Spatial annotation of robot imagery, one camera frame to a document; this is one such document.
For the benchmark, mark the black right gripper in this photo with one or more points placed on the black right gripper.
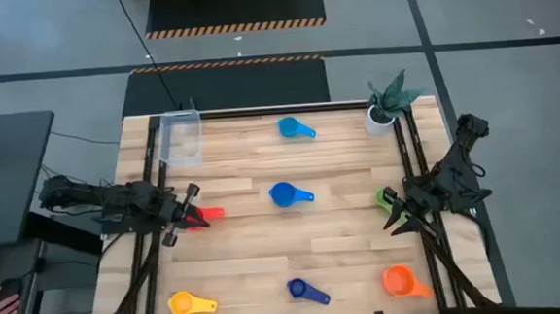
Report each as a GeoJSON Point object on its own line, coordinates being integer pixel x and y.
{"type": "Point", "coordinates": [419, 197]}

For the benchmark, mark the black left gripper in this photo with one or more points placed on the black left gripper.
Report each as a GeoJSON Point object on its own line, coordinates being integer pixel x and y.
{"type": "Point", "coordinates": [171, 207]}

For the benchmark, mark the red measuring cup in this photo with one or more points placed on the red measuring cup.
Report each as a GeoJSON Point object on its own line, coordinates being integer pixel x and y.
{"type": "Point", "coordinates": [215, 212]}

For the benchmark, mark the green measuring cup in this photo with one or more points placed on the green measuring cup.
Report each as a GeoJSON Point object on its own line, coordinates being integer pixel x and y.
{"type": "Point", "coordinates": [381, 198]}

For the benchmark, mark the stack of colourful measuring cups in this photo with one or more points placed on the stack of colourful measuring cups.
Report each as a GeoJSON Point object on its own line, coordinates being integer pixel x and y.
{"type": "Point", "coordinates": [398, 281]}

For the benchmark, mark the clear plastic basket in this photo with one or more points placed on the clear plastic basket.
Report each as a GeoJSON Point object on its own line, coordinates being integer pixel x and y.
{"type": "Point", "coordinates": [182, 143]}

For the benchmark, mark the yellow measuring cup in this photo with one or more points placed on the yellow measuring cup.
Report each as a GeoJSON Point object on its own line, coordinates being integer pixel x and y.
{"type": "Point", "coordinates": [182, 304]}

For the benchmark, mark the medium blue measuring cup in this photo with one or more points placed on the medium blue measuring cup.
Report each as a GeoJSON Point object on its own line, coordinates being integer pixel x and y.
{"type": "Point", "coordinates": [282, 195]}

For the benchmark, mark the small navy measuring cup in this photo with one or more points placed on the small navy measuring cup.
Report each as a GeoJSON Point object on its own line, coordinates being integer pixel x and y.
{"type": "Point", "coordinates": [298, 288]}

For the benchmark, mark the light blue measuring cup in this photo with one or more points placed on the light blue measuring cup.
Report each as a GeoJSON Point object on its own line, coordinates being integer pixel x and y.
{"type": "Point", "coordinates": [288, 127]}

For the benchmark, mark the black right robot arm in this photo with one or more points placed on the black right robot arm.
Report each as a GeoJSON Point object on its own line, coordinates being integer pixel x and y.
{"type": "Point", "coordinates": [456, 165]}

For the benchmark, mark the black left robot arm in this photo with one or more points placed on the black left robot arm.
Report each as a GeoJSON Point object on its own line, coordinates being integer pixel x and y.
{"type": "Point", "coordinates": [83, 196]}

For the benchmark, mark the green plant in white pot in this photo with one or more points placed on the green plant in white pot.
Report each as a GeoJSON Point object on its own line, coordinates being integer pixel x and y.
{"type": "Point", "coordinates": [377, 122]}

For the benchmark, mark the black desk base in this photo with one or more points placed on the black desk base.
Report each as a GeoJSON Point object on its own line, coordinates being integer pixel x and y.
{"type": "Point", "coordinates": [71, 240]}

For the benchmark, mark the black hazard-striped floor mat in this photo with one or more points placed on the black hazard-striped floor mat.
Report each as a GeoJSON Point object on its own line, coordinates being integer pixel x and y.
{"type": "Point", "coordinates": [232, 9]}
{"type": "Point", "coordinates": [227, 87]}

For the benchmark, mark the dark grey desk top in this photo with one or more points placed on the dark grey desk top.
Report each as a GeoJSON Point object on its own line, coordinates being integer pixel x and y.
{"type": "Point", "coordinates": [14, 183]}

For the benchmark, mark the black computer mouse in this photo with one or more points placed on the black computer mouse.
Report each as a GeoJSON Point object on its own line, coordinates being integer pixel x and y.
{"type": "Point", "coordinates": [13, 287]}

